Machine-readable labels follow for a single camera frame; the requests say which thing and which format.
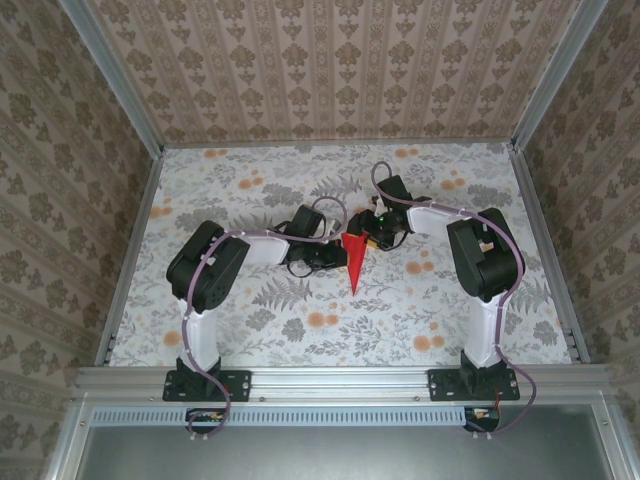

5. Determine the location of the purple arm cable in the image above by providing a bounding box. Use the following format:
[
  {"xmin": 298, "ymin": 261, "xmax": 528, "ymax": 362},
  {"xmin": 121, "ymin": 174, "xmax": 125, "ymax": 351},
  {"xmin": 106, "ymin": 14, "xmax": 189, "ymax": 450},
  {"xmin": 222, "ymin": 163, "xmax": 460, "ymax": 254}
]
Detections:
[
  {"xmin": 180, "ymin": 196, "xmax": 352, "ymax": 444},
  {"xmin": 369, "ymin": 160, "xmax": 539, "ymax": 442}
]

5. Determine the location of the floral patterned table cover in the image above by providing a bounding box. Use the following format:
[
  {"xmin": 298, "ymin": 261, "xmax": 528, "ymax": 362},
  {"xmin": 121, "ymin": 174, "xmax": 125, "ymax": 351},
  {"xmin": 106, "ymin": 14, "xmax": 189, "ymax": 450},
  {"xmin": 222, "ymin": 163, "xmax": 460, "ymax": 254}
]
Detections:
[{"xmin": 107, "ymin": 143, "xmax": 575, "ymax": 369}]

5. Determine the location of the aluminium table side rail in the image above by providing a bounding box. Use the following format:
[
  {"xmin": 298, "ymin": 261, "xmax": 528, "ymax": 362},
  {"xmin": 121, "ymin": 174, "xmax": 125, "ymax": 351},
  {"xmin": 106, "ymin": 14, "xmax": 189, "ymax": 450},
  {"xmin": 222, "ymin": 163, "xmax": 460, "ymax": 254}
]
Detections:
[
  {"xmin": 507, "ymin": 142, "xmax": 592, "ymax": 364},
  {"xmin": 94, "ymin": 147, "xmax": 166, "ymax": 366}
]

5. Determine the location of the grey sheet metal panel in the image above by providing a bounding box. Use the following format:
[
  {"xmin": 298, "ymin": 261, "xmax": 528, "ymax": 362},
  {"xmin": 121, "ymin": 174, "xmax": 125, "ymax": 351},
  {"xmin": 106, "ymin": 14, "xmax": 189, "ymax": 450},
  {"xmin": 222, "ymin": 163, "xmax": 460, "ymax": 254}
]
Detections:
[{"xmin": 74, "ymin": 425, "xmax": 617, "ymax": 480}]

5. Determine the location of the grey slotted cable duct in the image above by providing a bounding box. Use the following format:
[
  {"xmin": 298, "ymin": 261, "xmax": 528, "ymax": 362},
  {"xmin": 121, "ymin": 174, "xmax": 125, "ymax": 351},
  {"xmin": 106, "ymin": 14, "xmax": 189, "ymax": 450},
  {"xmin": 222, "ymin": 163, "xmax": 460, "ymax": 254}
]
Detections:
[{"xmin": 92, "ymin": 405, "xmax": 471, "ymax": 427}]

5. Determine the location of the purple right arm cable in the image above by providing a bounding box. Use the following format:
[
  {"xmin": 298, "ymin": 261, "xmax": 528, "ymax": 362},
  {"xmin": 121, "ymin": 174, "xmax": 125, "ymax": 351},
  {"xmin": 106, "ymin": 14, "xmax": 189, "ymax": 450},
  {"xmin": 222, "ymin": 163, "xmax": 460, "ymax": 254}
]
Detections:
[{"xmin": 369, "ymin": 160, "xmax": 539, "ymax": 442}]

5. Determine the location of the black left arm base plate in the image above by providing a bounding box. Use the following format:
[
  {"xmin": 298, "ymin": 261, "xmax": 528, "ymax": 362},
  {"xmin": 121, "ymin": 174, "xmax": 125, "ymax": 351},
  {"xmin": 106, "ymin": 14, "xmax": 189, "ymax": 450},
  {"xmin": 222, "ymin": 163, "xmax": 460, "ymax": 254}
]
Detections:
[{"xmin": 163, "ymin": 368, "xmax": 252, "ymax": 403}]

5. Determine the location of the aluminium frame cross beam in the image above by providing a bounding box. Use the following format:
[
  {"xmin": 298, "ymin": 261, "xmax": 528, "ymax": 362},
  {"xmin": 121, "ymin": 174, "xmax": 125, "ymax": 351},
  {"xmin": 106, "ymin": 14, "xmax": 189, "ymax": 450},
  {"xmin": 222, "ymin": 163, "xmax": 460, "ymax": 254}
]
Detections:
[{"xmin": 74, "ymin": 363, "xmax": 614, "ymax": 404}]

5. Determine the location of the aluminium frame post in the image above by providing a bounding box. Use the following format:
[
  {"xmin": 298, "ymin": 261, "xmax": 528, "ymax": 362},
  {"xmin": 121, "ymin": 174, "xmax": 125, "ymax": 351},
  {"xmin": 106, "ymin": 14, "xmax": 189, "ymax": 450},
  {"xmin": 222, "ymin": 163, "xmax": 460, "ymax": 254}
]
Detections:
[
  {"xmin": 509, "ymin": 0, "xmax": 612, "ymax": 151},
  {"xmin": 58, "ymin": 0, "xmax": 166, "ymax": 154}
]

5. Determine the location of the red square paper sheet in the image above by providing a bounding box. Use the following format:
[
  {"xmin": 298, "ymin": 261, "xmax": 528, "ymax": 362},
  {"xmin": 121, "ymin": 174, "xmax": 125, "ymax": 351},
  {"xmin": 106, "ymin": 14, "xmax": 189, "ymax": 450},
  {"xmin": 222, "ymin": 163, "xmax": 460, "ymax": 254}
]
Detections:
[{"xmin": 341, "ymin": 231, "xmax": 369, "ymax": 298}]

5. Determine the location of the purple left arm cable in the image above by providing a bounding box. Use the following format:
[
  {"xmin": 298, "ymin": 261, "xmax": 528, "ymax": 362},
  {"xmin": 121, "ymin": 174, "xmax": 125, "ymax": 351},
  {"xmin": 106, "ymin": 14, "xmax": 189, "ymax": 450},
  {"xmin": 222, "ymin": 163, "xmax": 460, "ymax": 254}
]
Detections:
[{"xmin": 180, "ymin": 196, "xmax": 352, "ymax": 444}]

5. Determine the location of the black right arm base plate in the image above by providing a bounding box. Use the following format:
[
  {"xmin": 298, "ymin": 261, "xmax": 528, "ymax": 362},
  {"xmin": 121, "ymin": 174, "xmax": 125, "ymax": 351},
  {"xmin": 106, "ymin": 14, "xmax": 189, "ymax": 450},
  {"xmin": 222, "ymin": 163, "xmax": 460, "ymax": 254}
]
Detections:
[{"xmin": 428, "ymin": 368, "xmax": 521, "ymax": 403}]

